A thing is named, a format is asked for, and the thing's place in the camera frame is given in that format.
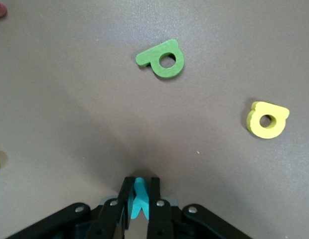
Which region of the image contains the yellow letter a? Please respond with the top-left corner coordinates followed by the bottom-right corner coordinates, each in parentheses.
top-left (246, 101), bottom-right (291, 140)

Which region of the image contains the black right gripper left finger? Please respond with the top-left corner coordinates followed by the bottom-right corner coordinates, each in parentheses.
top-left (4, 176), bottom-right (135, 239)

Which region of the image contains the teal letter y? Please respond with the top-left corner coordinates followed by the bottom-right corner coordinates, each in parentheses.
top-left (129, 177), bottom-right (150, 221)

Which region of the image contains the brown table cover sheet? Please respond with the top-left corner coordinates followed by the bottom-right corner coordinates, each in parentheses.
top-left (0, 0), bottom-right (309, 239)

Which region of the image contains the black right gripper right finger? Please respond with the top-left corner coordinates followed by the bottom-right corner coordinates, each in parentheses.
top-left (147, 176), bottom-right (254, 239)

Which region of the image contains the green letter d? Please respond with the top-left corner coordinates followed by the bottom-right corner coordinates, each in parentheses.
top-left (135, 39), bottom-right (185, 81)

